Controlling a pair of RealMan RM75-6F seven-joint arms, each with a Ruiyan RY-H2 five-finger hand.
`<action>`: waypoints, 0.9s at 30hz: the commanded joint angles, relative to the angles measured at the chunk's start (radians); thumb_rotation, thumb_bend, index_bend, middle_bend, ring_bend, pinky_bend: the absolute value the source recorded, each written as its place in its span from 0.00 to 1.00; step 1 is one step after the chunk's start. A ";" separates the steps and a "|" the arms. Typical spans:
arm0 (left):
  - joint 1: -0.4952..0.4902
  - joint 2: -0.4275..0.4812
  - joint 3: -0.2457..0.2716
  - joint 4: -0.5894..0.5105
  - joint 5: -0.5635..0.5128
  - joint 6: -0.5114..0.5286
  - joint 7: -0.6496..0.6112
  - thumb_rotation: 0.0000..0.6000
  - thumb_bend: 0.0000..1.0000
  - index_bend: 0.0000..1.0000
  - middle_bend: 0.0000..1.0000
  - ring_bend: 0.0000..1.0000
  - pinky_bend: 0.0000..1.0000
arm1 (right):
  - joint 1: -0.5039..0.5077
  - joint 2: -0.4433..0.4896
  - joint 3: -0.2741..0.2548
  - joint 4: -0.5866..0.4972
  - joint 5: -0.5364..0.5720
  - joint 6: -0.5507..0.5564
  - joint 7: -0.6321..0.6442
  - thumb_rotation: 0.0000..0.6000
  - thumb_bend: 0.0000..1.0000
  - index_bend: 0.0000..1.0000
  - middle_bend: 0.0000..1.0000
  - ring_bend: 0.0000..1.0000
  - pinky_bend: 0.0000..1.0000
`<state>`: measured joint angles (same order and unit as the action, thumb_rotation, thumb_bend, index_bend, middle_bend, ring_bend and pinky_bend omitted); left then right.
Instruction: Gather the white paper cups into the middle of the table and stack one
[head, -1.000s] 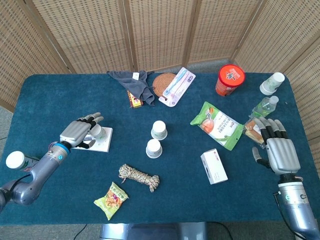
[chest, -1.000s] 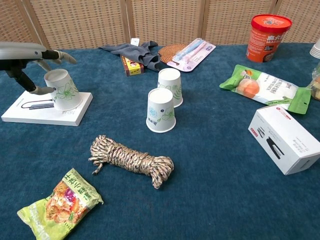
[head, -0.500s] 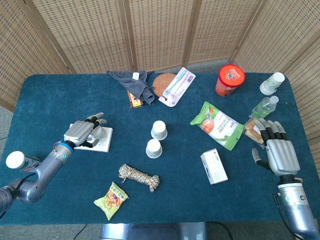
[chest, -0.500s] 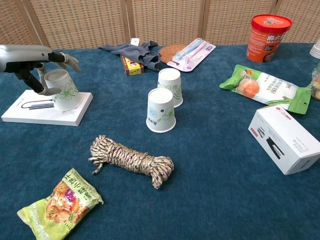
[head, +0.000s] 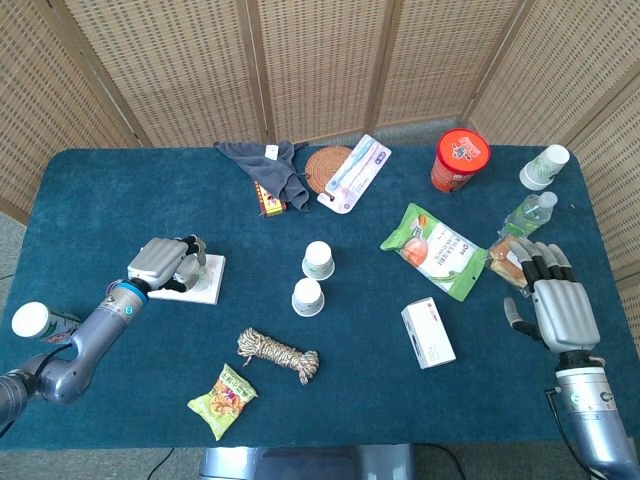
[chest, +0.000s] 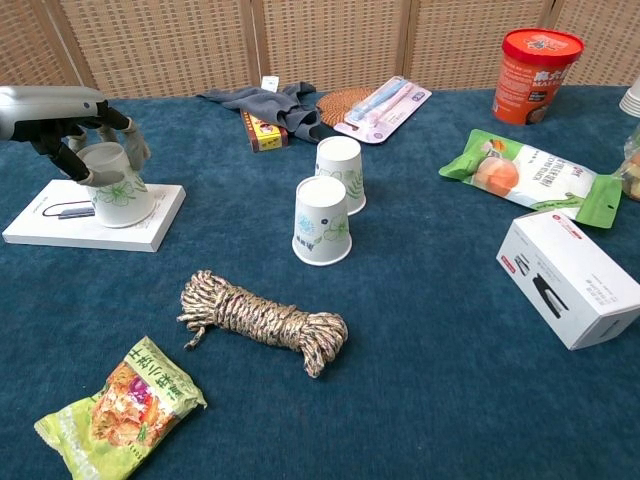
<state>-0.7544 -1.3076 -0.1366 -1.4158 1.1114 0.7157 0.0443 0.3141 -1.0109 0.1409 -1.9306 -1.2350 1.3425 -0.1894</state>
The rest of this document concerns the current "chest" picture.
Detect pink toothbrush blister pack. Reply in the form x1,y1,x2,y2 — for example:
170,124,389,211
333,75,433,145

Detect flat white product box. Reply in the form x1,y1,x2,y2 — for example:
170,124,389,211
2,178,187,254

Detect grey cloth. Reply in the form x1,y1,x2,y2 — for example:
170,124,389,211
197,82,324,144

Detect green white snack pouch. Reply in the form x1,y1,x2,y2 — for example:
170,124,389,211
438,128,624,230

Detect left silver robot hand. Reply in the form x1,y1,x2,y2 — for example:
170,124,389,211
0,85,151,187

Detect red instant noodle tub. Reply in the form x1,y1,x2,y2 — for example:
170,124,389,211
492,28,585,126

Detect white stapler box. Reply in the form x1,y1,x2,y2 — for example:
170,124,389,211
495,208,640,351

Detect white paper cup blue flower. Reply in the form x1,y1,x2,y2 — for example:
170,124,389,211
291,175,354,267

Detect woven rattan folding screen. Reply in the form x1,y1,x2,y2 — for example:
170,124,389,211
0,0,640,104

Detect small red yellow box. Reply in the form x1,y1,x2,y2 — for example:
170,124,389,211
240,108,290,154

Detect stack of paper cups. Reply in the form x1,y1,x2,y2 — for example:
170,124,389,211
618,74,640,119

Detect beige braided rope bundle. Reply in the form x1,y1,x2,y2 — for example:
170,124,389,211
176,269,350,380

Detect packaged bread slices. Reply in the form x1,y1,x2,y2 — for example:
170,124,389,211
614,152,640,202

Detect white paper cup green flower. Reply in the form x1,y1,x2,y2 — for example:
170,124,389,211
77,142,156,230

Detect white paper cup green leaves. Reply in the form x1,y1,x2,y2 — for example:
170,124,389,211
314,135,367,217

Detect round woven brown coaster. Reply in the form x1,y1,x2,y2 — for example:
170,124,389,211
315,87,376,129

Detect green snack packet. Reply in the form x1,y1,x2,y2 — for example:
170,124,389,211
33,335,208,480

